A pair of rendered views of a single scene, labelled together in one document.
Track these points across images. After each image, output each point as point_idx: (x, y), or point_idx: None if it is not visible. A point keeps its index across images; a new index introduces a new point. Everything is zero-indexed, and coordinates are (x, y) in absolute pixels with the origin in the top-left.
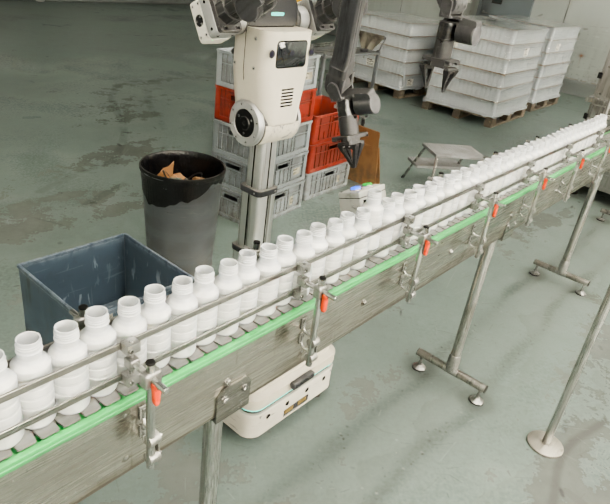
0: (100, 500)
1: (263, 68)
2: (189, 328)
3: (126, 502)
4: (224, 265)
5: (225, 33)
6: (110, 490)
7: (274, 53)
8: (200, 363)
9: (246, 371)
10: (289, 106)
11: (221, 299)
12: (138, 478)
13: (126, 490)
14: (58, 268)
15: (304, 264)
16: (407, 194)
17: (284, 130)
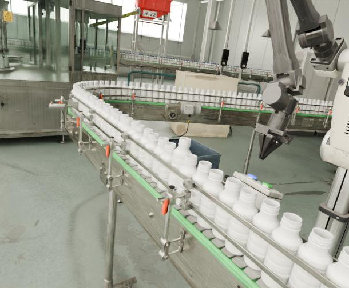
0: (176, 272)
1: (336, 94)
2: (102, 124)
3: (173, 281)
4: (116, 111)
5: (316, 64)
6: (181, 276)
7: (343, 81)
8: (98, 139)
9: (107, 167)
10: None
11: (107, 120)
12: (187, 287)
13: (180, 282)
14: (197, 149)
15: (124, 134)
16: (211, 171)
17: None
